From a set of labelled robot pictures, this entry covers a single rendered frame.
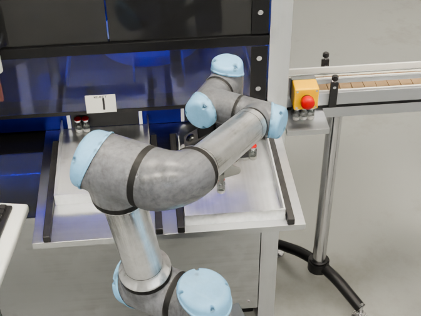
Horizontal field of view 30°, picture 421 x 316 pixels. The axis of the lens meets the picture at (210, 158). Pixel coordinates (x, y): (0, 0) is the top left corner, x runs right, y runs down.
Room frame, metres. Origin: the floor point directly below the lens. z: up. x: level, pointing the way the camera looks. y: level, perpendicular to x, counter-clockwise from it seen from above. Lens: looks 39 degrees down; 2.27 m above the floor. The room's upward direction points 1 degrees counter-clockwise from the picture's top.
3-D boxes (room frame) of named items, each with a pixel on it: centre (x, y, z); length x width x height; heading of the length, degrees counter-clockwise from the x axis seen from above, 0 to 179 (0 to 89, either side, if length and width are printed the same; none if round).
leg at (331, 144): (2.04, -0.40, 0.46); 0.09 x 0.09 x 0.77; 5
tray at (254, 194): (1.64, -0.05, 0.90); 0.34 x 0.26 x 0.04; 5
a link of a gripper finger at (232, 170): (1.52, -0.05, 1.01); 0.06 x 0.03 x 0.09; 95
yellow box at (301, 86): (1.89, -0.28, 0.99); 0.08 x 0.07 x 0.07; 5
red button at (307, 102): (1.84, -0.28, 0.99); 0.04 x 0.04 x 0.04; 5
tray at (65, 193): (1.72, 0.30, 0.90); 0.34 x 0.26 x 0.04; 5
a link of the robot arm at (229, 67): (1.53, -0.04, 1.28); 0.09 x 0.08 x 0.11; 153
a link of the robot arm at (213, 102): (1.43, -0.01, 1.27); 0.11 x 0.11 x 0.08; 63
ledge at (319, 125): (1.93, -0.29, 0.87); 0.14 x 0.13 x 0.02; 5
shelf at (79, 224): (1.67, 0.13, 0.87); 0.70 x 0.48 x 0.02; 95
